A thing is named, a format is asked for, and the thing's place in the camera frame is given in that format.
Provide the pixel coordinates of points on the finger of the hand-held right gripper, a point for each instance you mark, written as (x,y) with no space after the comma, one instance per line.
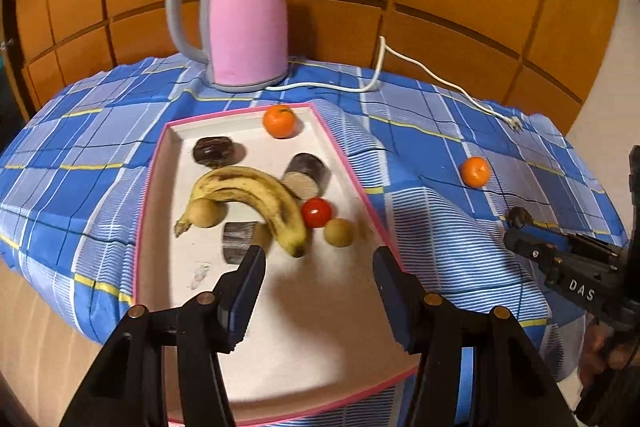
(530,247)
(590,246)

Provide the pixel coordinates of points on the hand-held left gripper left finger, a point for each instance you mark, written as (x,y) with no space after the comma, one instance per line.
(242,307)

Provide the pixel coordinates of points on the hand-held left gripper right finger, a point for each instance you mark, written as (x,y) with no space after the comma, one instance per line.
(395,307)

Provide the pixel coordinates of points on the small dark water chestnut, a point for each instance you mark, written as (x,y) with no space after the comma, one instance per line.
(519,217)

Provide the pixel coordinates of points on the small dark sugarcane piece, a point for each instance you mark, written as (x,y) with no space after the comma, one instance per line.
(237,239)

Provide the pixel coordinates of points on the pink-rimmed white box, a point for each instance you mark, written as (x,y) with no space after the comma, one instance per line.
(310,317)

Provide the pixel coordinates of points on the beige longan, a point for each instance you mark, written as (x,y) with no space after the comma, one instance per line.
(205,213)
(339,233)

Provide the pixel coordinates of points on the orange tangerine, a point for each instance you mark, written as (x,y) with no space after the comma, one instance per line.
(475,172)
(279,121)

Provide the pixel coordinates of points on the red cherry tomato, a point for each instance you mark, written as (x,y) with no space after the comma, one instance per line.
(316,212)

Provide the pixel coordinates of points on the yellow spotted banana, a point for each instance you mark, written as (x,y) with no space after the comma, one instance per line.
(240,184)

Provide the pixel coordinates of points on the large dark sugarcane piece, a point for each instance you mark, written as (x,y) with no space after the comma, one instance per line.
(307,174)

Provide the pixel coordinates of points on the round dark water chestnut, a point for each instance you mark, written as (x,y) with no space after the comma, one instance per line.
(217,152)

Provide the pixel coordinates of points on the person's right hand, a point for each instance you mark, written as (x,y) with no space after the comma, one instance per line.
(595,347)

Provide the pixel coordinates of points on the blue plaid tablecloth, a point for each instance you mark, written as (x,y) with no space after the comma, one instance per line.
(100,157)

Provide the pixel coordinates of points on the pink electric kettle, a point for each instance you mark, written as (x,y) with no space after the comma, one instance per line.
(245,22)

